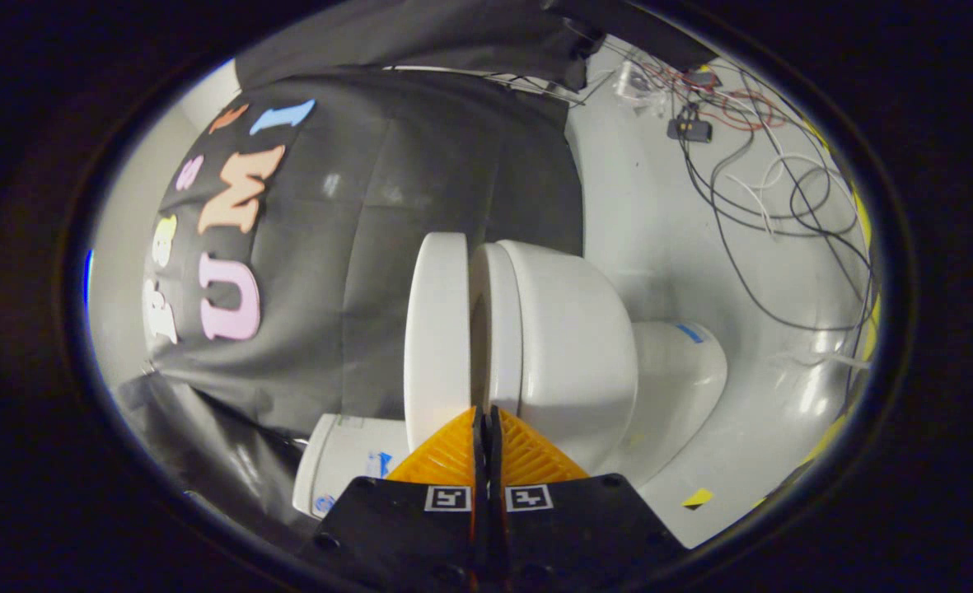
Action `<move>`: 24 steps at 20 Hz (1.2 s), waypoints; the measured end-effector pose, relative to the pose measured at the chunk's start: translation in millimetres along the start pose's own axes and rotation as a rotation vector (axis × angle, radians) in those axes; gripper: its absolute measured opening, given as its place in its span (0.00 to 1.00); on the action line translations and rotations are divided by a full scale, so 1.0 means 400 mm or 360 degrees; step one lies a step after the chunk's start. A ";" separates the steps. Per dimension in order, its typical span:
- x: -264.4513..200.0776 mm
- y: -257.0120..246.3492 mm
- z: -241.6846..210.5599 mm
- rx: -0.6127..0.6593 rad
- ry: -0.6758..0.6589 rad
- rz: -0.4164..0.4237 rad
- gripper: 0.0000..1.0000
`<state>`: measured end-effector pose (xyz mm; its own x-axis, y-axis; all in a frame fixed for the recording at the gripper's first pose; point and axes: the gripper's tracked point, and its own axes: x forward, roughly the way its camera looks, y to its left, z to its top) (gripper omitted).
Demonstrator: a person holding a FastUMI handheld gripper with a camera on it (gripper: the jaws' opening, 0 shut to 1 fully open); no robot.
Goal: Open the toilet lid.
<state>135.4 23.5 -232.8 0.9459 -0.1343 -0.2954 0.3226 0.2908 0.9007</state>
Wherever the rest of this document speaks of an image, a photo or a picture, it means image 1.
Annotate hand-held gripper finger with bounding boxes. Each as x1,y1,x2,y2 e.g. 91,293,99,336
487,405,689,593
301,405,488,593

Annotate black backdrop cloth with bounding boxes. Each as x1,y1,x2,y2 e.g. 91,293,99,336
111,0,718,528

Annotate small black adapter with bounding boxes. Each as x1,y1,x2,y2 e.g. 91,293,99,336
666,117,713,144

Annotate tangle of floor cables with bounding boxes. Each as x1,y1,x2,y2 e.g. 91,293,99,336
593,49,878,371

